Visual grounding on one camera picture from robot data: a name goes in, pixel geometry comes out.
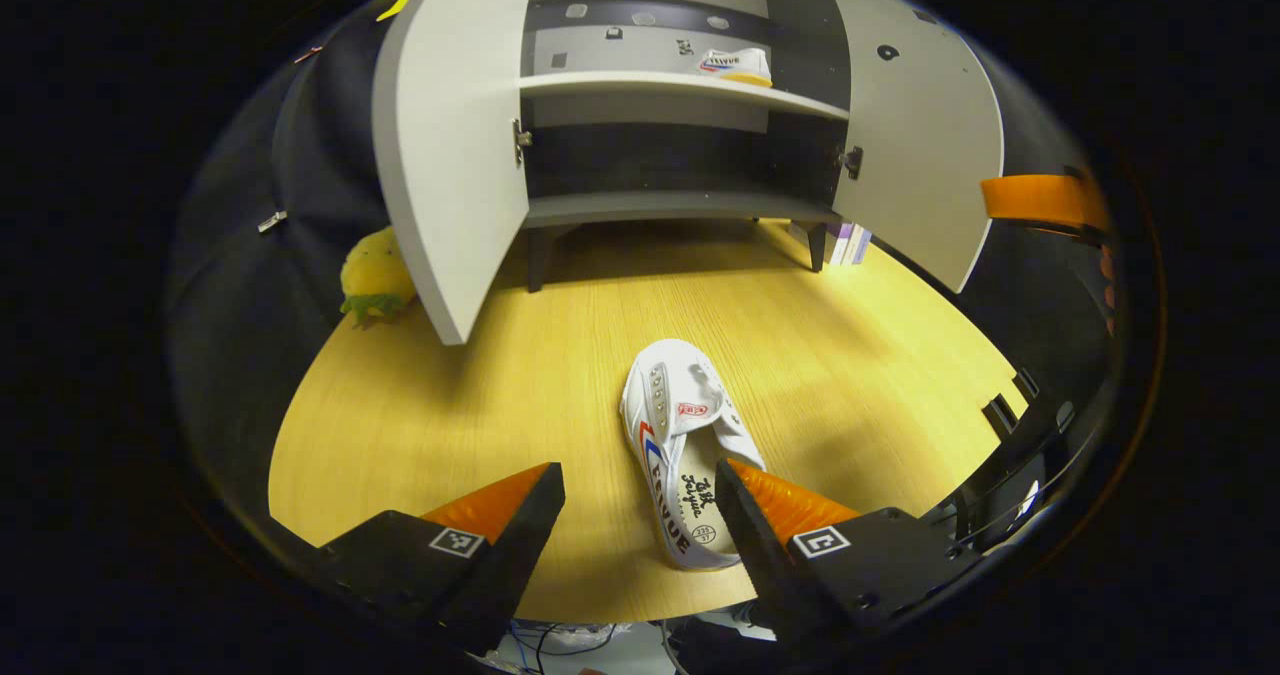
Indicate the white canvas shoe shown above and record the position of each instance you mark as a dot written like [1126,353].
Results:
[735,63]
[670,405]

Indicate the blue spine book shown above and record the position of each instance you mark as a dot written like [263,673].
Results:
[862,247]

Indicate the silver cloth clip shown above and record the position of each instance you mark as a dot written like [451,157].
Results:
[271,221]

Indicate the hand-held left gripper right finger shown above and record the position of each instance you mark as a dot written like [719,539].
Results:
[760,565]

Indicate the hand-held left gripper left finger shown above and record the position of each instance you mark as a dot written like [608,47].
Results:
[505,565]

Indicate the white shoe cabinet door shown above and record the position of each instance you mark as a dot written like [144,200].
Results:
[450,135]
[920,135]

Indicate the white shoe cabinet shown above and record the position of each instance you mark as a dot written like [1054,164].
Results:
[660,83]

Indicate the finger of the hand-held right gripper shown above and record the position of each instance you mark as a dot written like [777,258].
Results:
[1040,200]

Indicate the purple spine book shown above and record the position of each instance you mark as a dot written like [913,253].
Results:
[835,245]

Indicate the yellow plush toy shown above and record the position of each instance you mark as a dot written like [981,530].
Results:
[375,270]

